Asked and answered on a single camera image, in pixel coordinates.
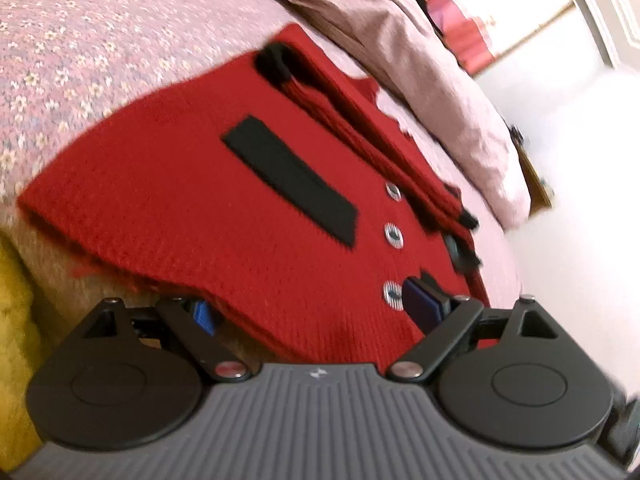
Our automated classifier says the yellow cloth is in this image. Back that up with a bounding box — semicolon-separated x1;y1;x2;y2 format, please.
0;238;42;471

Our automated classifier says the wooden dresser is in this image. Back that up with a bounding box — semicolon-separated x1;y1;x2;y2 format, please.
509;126;554;217

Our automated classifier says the pink floral bed sheet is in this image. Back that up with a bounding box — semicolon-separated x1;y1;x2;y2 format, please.
1;0;522;333

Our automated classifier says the red knit cardigan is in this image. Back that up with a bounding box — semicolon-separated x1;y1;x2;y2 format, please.
17;24;486;366

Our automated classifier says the pink floral duvet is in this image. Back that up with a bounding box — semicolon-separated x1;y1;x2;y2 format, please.
285;0;530;230

